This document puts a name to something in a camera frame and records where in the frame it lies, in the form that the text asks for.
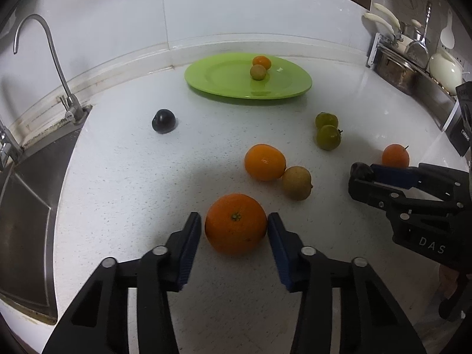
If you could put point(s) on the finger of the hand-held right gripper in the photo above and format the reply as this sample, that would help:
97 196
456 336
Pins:
372 191
394 176

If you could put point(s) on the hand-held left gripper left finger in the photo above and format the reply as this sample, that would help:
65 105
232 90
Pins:
191 250

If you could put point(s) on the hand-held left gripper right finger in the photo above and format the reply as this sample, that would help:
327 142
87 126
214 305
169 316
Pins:
280 254

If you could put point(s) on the large orange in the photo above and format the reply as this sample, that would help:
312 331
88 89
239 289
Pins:
236 225

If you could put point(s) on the green tangerine with stem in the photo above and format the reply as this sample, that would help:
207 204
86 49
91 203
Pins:
328 138

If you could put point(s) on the dark purple plum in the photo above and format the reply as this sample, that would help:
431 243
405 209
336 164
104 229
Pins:
164 121

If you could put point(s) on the green plate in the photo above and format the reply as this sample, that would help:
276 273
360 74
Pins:
228 77

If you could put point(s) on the person's right hand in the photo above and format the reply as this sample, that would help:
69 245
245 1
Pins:
450 282

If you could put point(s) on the small orange tangerine with stem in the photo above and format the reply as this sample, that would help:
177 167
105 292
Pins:
395 156

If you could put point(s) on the brown kiwi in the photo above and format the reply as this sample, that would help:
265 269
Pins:
297 183

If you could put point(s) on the medium orange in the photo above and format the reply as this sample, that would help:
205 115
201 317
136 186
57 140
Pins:
265 162

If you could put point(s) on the stainless steel pot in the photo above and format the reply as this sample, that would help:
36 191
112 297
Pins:
394 70

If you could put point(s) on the white ceramic pot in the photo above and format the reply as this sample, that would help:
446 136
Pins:
444 72

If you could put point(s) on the metal slotted spatula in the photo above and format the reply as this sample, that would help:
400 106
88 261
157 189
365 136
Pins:
416 49

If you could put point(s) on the metal dish rack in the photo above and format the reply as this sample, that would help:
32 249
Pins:
372 49

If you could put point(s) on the white rice paddle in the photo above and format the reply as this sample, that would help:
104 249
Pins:
447 35

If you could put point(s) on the olive green small tangerine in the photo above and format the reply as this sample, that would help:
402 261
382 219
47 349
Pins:
257 72

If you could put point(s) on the stainless steel sink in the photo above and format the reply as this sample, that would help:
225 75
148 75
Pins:
25 228

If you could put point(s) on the curved steel faucet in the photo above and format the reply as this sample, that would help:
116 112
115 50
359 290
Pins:
75 112

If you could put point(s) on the small metal tap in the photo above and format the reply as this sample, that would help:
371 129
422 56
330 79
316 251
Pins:
5 143

